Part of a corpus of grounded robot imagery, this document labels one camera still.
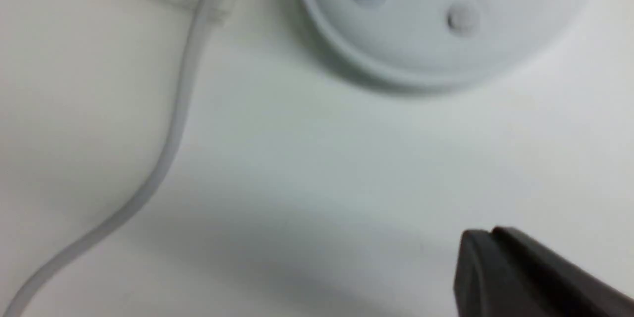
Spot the white power cable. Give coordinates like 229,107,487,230
0,0,236,317

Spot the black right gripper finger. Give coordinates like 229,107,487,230
453,226,634,317

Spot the white desk lamp with sockets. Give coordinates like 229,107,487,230
301,0,588,91

